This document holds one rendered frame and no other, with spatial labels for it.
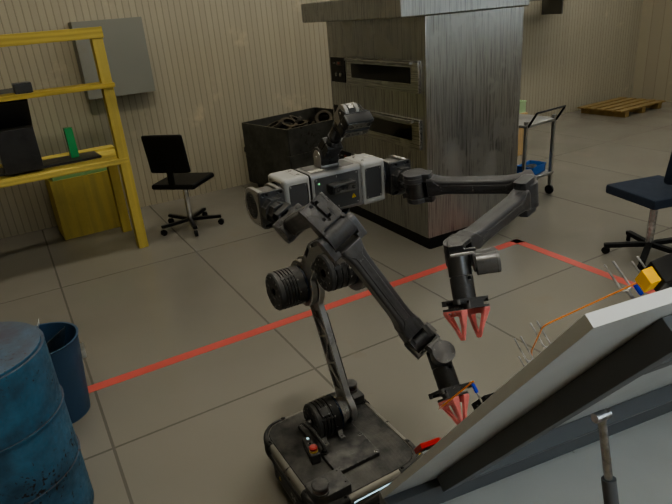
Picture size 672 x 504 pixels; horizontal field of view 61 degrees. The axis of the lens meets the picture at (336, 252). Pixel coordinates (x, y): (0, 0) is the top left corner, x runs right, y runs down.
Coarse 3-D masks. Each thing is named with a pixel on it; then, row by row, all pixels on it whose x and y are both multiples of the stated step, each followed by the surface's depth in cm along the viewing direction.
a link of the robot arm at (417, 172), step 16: (416, 176) 189; (432, 176) 190; (448, 176) 190; (464, 176) 187; (480, 176) 184; (496, 176) 181; (512, 176) 177; (432, 192) 190; (448, 192) 187; (464, 192) 185; (480, 192) 182; (496, 192) 180
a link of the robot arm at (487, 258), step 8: (448, 240) 148; (456, 240) 147; (456, 248) 145; (464, 248) 145; (472, 248) 144; (480, 248) 145; (488, 248) 144; (480, 256) 140; (488, 256) 140; (496, 256) 139; (472, 264) 147; (480, 264) 139; (488, 264) 139; (496, 264) 139; (480, 272) 140; (488, 272) 141
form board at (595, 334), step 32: (608, 320) 63; (640, 320) 68; (544, 352) 71; (576, 352) 71; (608, 352) 79; (512, 384) 80; (544, 384) 83; (640, 384) 133; (480, 416) 90; (512, 416) 101; (576, 416) 144; (448, 448) 107; (416, 480) 137
